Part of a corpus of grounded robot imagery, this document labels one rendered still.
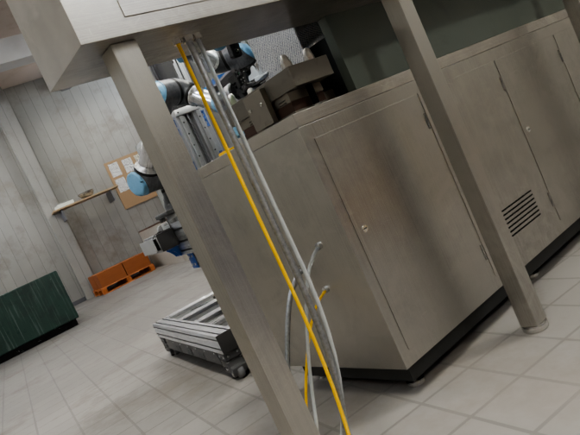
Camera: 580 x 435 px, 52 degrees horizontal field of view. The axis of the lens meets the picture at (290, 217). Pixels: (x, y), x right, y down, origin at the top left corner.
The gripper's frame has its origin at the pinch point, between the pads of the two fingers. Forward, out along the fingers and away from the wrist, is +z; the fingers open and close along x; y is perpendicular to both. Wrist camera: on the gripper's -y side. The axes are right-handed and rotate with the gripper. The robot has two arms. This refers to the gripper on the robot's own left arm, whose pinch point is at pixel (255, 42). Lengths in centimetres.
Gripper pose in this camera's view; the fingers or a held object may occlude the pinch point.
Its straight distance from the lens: 221.5
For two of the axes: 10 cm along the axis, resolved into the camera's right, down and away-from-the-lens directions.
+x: 7.1, -3.8, 5.9
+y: 0.4, -8.1, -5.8
